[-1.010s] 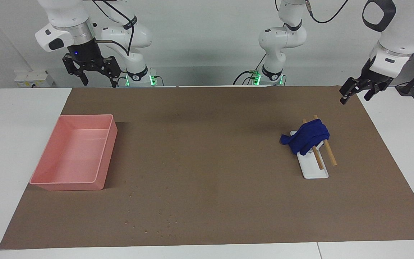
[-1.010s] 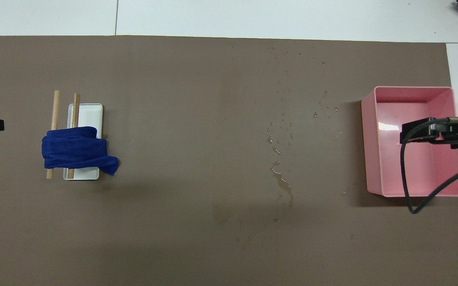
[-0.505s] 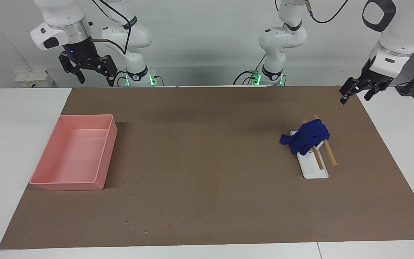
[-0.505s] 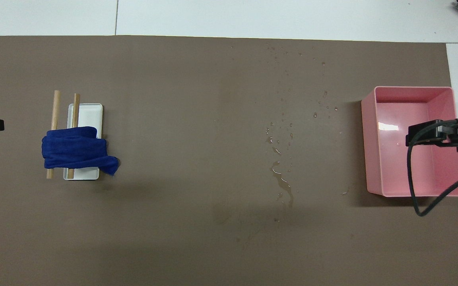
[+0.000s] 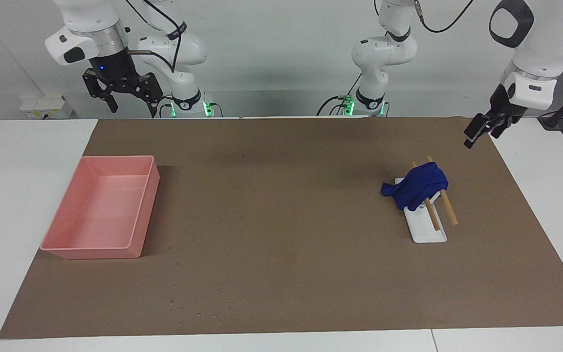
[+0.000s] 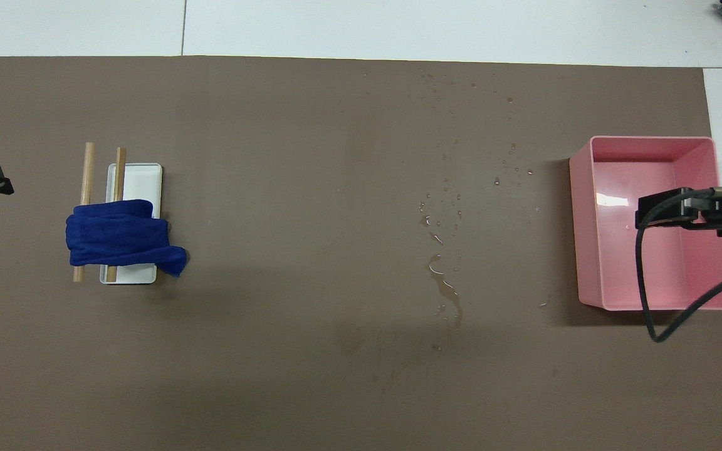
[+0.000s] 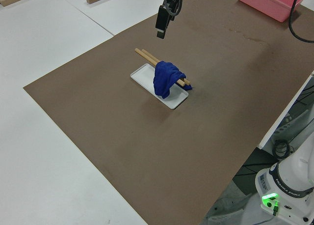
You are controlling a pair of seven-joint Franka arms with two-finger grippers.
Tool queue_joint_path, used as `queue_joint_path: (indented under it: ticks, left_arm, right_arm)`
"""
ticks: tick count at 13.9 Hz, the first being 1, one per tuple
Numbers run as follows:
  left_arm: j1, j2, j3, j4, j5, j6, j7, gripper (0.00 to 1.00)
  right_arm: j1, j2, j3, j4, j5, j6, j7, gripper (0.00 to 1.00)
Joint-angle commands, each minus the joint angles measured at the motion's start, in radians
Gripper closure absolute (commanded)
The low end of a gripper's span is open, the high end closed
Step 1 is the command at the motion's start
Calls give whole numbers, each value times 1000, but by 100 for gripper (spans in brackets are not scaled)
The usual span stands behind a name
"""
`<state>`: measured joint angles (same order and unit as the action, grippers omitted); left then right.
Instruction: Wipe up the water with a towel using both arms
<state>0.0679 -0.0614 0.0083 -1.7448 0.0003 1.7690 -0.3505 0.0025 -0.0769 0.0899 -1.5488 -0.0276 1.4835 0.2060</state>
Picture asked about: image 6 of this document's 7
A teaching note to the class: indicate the blue towel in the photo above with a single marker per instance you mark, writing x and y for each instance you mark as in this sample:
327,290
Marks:
123,238

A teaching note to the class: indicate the pink plastic bin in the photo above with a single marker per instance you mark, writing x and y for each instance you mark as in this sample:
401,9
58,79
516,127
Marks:
643,263

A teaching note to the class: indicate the brown table mat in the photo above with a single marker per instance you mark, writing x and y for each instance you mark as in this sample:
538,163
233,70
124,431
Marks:
273,188

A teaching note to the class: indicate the wooden rack rod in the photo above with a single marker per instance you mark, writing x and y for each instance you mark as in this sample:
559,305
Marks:
88,172
120,172

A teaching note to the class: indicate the white towel rack base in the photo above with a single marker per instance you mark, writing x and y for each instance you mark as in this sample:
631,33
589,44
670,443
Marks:
141,185

